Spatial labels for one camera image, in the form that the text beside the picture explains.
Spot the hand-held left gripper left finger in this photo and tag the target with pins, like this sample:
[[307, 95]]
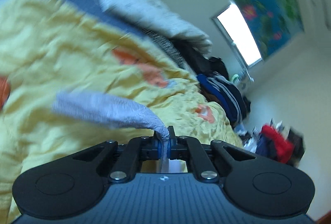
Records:
[[156, 151]]

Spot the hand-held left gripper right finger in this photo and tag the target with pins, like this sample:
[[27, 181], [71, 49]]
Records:
[[169, 151]]

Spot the light lavender small garment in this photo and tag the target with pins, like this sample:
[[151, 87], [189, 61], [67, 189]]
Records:
[[103, 107]]

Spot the pile of dark folded clothes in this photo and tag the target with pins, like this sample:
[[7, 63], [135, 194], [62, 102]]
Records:
[[219, 89]]

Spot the navy jacket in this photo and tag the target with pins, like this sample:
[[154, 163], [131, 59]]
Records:
[[261, 146]]

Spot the green plastic hanger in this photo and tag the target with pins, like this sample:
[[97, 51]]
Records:
[[235, 78]]

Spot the black and white knit cloth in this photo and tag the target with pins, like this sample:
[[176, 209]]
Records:
[[169, 51]]

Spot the red jacket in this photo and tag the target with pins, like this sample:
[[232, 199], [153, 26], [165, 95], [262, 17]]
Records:
[[275, 141]]

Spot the yellow carrot print bedsheet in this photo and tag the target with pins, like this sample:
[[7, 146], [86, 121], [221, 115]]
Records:
[[51, 53]]

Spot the grey-white fuzzy blanket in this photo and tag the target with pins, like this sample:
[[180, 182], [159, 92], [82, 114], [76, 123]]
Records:
[[144, 4]]

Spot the blue floral curtain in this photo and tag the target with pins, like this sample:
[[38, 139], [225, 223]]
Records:
[[269, 12]]

